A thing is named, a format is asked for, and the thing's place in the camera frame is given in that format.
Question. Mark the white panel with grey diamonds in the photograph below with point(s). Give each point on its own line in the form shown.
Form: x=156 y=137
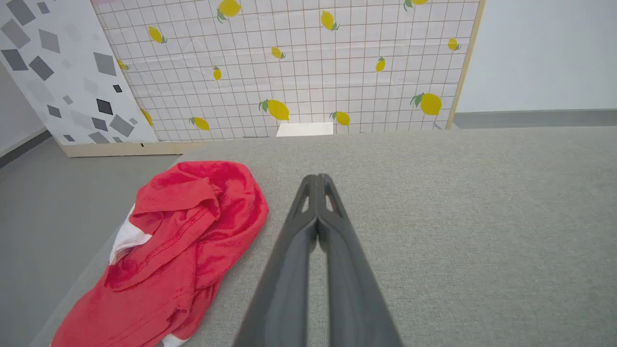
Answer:
x=67 y=72

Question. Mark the grey wall baseboard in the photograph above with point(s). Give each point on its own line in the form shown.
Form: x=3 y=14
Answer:
x=535 y=118

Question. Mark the lemon print grid panel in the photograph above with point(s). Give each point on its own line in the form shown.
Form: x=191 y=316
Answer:
x=299 y=72

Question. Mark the red shirt with white stripes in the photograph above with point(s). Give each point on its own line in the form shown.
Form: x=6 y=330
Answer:
x=193 y=231

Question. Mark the small white flat box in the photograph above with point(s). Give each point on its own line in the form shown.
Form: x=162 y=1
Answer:
x=304 y=129

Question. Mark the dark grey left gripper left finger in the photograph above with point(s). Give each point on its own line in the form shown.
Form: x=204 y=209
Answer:
x=284 y=289

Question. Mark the light wooden base strip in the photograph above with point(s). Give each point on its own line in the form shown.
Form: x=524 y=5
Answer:
x=120 y=149

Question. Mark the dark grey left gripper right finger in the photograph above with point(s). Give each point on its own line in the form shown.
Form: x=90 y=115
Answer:
x=352 y=294

